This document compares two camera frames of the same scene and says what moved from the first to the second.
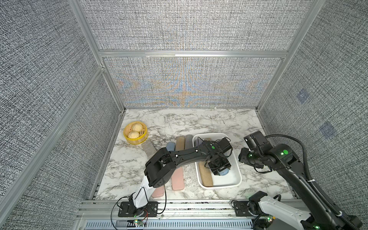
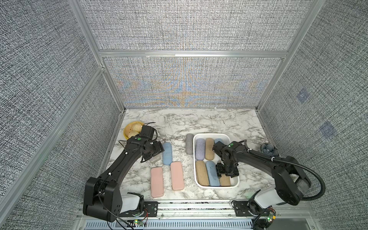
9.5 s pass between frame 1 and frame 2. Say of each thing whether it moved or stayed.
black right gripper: moved
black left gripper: moved
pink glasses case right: stayed
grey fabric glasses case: stayed
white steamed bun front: stayed
